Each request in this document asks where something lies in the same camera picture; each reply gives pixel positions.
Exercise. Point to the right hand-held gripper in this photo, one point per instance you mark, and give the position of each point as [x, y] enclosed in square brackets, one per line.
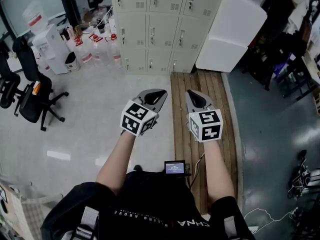
[207, 124]

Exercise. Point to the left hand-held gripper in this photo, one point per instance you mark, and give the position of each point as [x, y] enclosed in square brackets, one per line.
[140, 119]

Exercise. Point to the beige metal locker cabinet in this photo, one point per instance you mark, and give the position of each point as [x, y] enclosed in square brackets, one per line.
[132, 29]

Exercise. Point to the person's right forearm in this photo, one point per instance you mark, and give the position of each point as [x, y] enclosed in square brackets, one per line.
[217, 174]

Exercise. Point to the person's left forearm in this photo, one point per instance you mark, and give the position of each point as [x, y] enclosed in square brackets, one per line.
[115, 164]

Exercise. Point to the person's black shoe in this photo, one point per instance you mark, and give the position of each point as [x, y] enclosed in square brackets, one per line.
[138, 168]

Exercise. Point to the small black monitor screen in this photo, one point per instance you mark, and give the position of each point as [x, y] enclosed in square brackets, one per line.
[174, 168]

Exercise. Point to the person's black t-shirt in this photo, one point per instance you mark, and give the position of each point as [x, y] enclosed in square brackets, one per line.
[150, 204]

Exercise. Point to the black metal shelf rack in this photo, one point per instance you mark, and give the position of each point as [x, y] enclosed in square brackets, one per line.
[265, 59]

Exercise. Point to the white bucket black inside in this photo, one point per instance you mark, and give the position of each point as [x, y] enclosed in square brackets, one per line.
[72, 62]

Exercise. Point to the purple plastic box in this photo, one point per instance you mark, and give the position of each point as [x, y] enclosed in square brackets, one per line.
[281, 69]

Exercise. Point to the large white foam box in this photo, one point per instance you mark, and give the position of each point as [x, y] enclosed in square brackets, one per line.
[232, 29]

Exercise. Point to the black thermos flask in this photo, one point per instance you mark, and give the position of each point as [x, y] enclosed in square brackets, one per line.
[101, 27]

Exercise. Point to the brown paper bag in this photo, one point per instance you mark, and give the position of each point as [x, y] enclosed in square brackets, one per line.
[78, 31]

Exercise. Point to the small orange white box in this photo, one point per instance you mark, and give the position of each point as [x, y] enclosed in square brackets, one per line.
[36, 87]

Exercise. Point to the white water dispenser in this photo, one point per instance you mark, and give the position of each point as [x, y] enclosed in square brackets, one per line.
[53, 51]

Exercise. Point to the white power strip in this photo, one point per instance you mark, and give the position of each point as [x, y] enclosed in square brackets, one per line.
[253, 229]

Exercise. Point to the light wooden table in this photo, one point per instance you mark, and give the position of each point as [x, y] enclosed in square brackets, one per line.
[312, 69]

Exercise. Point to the black office chair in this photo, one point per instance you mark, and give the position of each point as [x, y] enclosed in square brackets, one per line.
[30, 66]
[7, 84]

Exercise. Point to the clear water dispenser jug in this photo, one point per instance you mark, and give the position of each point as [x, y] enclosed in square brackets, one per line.
[35, 16]

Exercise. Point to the black partition frame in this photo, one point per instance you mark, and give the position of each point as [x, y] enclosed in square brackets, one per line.
[65, 4]

